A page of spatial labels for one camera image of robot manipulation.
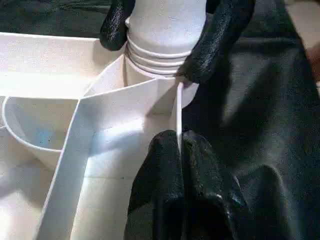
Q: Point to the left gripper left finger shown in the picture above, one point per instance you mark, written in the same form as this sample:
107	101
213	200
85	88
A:
157	195

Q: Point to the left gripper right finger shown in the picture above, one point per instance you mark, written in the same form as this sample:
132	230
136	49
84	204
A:
215	200

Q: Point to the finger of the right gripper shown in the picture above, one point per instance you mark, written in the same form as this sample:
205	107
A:
116	25
220	40

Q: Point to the white plastic table leg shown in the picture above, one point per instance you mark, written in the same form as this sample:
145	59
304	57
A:
165	30

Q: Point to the white plastic table top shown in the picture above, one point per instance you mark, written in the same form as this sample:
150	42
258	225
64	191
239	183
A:
75	130

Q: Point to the black mat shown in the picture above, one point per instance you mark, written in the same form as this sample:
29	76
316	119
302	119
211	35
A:
270	125

